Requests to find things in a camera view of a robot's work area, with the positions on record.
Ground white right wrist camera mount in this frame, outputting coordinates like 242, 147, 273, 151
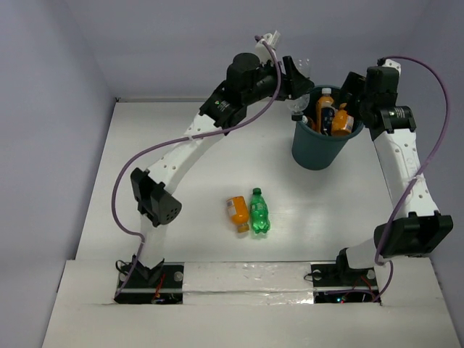
377, 57, 402, 75

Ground orange juice bottle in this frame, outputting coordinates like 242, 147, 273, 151
226, 196, 249, 233
331, 103, 355, 136

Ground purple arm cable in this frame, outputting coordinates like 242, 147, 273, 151
111, 34, 283, 302
371, 56, 452, 302

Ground teal plastic bin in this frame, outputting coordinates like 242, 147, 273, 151
291, 85, 365, 171

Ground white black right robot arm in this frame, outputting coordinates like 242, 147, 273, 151
333, 58, 453, 284

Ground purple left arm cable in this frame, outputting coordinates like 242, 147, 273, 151
111, 34, 283, 302

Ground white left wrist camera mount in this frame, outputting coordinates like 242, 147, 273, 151
254, 30, 281, 65

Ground yellow blue milk tea bottle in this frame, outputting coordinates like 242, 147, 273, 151
316, 87, 336, 136

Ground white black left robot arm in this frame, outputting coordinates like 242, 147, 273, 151
130, 53, 314, 229

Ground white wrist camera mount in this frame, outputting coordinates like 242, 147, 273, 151
254, 30, 281, 65
377, 57, 402, 75

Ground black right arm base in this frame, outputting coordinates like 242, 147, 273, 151
303, 261, 381, 305

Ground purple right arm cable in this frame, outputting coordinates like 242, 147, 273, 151
371, 56, 452, 302

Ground clear pepsi bottle black cap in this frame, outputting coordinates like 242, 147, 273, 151
286, 58, 311, 121

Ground green sprite bottle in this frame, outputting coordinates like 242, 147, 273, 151
249, 188, 271, 238

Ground orange label tea bottle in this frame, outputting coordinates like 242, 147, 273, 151
302, 115, 317, 131

